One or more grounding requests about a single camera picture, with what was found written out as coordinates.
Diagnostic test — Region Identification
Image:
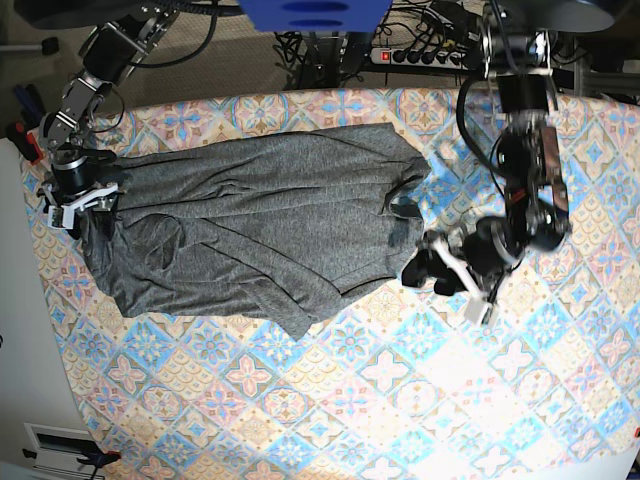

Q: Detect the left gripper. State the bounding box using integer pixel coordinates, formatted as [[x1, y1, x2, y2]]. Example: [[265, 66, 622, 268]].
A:
[[400, 217, 524, 303]]

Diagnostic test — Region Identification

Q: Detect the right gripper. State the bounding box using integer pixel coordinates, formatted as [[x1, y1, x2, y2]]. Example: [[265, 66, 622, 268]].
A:
[[42, 154, 126, 219]]

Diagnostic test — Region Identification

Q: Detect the grey t-shirt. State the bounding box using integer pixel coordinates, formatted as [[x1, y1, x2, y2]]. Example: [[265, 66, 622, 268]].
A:
[[80, 124, 430, 339]]

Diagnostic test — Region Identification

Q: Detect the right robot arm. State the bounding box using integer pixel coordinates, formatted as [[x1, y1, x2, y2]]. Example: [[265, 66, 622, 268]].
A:
[[39, 4, 179, 230]]

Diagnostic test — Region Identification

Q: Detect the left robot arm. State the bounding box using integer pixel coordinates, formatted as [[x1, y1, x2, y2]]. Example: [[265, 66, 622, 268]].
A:
[[400, 3, 571, 304]]

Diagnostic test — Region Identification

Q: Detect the red black clamp left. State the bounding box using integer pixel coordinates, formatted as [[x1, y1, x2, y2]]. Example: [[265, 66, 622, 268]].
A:
[[5, 122, 43, 164]]

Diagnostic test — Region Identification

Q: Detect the patterned tablecloth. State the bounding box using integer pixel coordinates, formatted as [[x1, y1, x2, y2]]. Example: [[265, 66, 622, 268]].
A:
[[21, 96, 639, 479]]

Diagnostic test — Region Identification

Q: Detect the white power strip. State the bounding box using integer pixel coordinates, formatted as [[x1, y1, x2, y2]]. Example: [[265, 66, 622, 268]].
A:
[[369, 47, 464, 69]]

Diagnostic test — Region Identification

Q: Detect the white floor vent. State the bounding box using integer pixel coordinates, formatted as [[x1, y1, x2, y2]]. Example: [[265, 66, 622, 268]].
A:
[[22, 423, 99, 479]]

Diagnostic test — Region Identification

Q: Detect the blue black clamp bottom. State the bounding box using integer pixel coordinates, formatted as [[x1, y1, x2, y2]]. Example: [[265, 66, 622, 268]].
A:
[[22, 449, 121, 474]]

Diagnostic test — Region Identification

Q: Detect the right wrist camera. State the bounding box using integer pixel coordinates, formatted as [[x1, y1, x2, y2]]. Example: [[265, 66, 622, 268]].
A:
[[47, 205, 75, 230]]

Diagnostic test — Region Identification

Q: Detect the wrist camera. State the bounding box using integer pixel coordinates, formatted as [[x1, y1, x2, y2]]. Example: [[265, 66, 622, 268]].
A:
[[47, 205, 75, 230], [464, 298, 498, 327]]

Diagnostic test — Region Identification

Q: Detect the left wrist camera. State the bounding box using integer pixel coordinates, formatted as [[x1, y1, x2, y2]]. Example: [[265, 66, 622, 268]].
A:
[[464, 298, 498, 327]]

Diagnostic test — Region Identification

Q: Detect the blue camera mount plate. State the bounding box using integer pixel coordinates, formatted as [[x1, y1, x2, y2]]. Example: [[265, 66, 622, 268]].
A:
[[238, 0, 392, 33]]

